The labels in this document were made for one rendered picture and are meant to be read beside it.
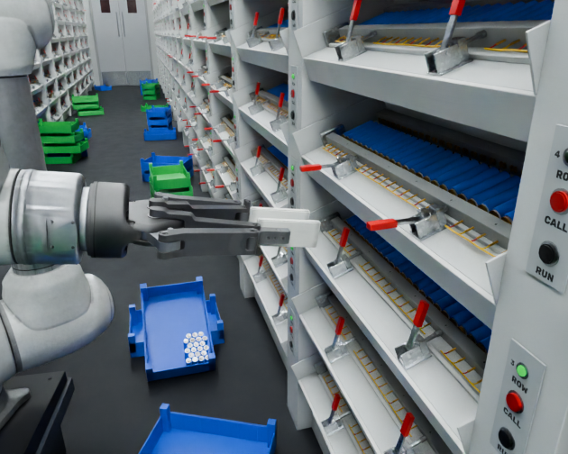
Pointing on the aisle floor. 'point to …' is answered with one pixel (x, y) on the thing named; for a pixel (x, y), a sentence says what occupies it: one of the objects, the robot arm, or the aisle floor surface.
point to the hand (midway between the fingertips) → (284, 226)
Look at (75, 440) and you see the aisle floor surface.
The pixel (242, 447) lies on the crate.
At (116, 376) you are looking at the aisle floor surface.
